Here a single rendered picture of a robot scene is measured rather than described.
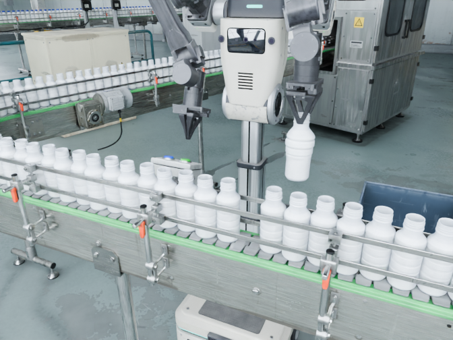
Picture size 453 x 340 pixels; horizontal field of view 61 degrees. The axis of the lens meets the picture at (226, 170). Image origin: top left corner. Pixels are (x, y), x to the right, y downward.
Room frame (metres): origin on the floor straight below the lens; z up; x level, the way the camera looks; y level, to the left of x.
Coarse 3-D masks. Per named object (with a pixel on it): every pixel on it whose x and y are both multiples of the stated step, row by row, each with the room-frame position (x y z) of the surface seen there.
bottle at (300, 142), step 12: (288, 132) 0.89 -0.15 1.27; (300, 132) 0.86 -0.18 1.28; (312, 132) 0.88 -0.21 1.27; (288, 144) 0.87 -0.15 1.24; (300, 144) 0.85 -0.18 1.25; (312, 144) 0.86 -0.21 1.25; (288, 156) 0.87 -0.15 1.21; (300, 156) 0.85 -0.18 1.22; (288, 168) 0.86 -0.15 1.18; (300, 168) 0.85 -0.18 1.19; (300, 180) 0.85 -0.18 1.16
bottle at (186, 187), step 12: (180, 180) 0.87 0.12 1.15; (192, 180) 0.88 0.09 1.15; (180, 192) 0.86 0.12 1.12; (192, 192) 0.86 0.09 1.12; (180, 204) 0.86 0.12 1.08; (192, 204) 0.86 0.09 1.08; (180, 216) 0.86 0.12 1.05; (192, 216) 0.86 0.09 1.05; (180, 228) 0.86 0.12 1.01; (192, 228) 0.86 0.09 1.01
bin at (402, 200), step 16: (368, 192) 1.25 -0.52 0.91; (384, 192) 1.23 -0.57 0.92; (400, 192) 1.20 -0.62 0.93; (416, 192) 1.18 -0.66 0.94; (432, 192) 1.16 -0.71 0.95; (368, 208) 1.24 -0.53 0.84; (400, 208) 1.20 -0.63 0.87; (416, 208) 1.18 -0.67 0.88; (432, 208) 1.16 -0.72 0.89; (448, 208) 1.14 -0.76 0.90; (400, 224) 1.19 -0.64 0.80; (432, 224) 1.15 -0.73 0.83
